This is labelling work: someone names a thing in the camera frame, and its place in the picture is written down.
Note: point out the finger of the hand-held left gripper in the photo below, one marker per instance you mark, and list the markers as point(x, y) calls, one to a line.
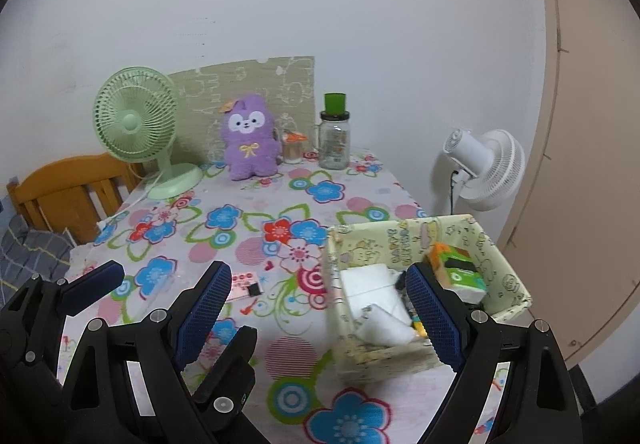
point(230, 374)
point(95, 286)

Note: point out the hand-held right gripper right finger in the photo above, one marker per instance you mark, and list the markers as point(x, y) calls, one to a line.
point(435, 319)

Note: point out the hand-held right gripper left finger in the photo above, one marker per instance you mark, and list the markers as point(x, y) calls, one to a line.
point(202, 319)

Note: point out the dark shiny object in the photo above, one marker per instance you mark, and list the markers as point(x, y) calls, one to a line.
point(401, 284)

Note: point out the green tissue pack black band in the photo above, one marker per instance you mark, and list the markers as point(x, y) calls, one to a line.
point(460, 274)

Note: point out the yellow printed storage box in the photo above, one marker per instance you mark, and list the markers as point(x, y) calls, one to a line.
point(505, 284)

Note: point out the white soft tissue pack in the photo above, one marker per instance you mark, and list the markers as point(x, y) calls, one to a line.
point(387, 326)

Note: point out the pink printed card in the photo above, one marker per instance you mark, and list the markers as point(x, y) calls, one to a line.
point(240, 286)

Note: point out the small black tag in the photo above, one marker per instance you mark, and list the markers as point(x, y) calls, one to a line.
point(255, 290)

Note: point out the plaid grey blanket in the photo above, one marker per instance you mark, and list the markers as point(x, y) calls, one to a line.
point(30, 249)

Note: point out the floral tablecloth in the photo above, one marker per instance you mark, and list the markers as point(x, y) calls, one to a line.
point(300, 204)

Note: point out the white desk fan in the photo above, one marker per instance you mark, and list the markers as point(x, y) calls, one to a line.
point(490, 169)

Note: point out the green desk fan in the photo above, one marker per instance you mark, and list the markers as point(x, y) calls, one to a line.
point(132, 124)

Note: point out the purple plush toy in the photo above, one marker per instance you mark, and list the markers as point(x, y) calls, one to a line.
point(250, 139)

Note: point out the clear container orange lid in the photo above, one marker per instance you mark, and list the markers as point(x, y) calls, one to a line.
point(294, 147)

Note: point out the glass jar black lid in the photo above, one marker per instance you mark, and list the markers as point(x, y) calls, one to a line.
point(334, 144)

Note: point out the beige cartoon cushion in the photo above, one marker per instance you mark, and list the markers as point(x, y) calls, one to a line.
point(210, 89)

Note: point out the green plastic cup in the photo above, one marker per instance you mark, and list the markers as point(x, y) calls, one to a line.
point(336, 102)

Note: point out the beige door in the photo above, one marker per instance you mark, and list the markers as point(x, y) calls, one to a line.
point(600, 124)

